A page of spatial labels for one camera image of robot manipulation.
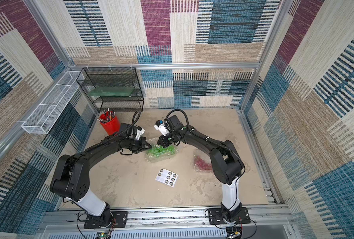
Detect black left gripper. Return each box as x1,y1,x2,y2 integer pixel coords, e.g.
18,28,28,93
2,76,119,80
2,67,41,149
126,137,154,153

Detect clear box green grapes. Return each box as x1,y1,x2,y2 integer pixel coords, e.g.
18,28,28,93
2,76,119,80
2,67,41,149
145,138,178,163

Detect white sticker sheet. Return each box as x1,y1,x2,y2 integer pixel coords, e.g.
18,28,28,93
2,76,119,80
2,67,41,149
155,168,178,187

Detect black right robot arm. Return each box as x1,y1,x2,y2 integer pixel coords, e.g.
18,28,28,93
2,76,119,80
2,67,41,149
154,115,245,223

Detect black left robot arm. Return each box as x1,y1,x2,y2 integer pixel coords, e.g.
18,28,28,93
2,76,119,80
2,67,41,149
50,123,151,228

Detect red pen cup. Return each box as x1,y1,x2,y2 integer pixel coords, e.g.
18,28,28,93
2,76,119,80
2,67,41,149
100,116,120,135

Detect pens in cup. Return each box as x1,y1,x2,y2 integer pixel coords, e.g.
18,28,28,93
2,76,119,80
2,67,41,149
98,108,116,123

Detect clear box red grapes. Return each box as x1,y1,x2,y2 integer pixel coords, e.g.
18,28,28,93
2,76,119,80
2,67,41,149
193,149,213,173

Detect green tray on shelf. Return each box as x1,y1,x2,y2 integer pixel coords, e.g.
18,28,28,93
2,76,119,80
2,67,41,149
87,87,135,97

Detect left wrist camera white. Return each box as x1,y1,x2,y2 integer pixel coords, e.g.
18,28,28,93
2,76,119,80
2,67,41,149
134,126,145,140

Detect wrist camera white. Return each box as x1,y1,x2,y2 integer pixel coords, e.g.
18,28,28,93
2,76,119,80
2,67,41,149
154,119,170,136
134,126,145,140

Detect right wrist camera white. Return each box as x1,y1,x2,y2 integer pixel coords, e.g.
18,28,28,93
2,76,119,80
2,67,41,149
154,119,170,136

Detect black wire mesh shelf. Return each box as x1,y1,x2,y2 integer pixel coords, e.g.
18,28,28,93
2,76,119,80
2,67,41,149
76,67,145,113

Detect white wire mesh basket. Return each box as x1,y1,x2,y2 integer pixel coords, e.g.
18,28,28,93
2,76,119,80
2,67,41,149
21,71,80,134

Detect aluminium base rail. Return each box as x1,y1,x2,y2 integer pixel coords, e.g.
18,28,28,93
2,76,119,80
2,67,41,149
35,205,301,239

